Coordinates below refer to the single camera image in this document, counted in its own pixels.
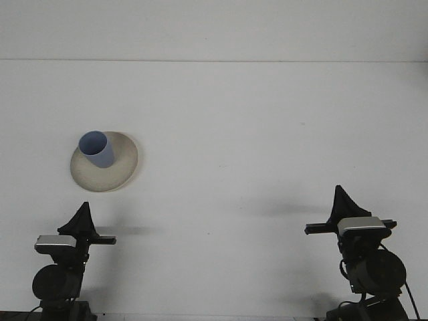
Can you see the pale blue cup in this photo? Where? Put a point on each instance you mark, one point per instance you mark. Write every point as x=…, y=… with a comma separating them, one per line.
x=98, y=150

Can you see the pale round plate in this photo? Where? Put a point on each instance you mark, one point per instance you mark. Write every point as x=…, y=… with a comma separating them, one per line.
x=123, y=167

